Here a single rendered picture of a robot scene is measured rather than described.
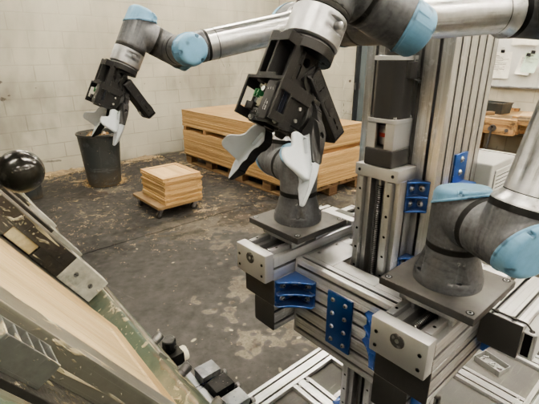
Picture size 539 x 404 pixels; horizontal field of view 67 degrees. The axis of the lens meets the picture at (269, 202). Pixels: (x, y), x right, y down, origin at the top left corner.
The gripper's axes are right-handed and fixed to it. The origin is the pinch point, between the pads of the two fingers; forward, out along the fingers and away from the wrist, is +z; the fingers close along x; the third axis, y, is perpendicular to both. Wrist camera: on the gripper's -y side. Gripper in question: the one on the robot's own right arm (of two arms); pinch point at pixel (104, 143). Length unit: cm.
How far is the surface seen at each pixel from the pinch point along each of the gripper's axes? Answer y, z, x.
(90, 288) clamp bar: -9.1, 39.4, 1.8
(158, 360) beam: -12, 40, 37
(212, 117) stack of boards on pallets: -254, -70, -341
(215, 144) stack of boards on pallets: -270, -38, -338
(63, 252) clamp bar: 1.0, 30.2, 1.6
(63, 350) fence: 22, 22, 64
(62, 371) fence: 21, 25, 64
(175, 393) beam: -11, 42, 47
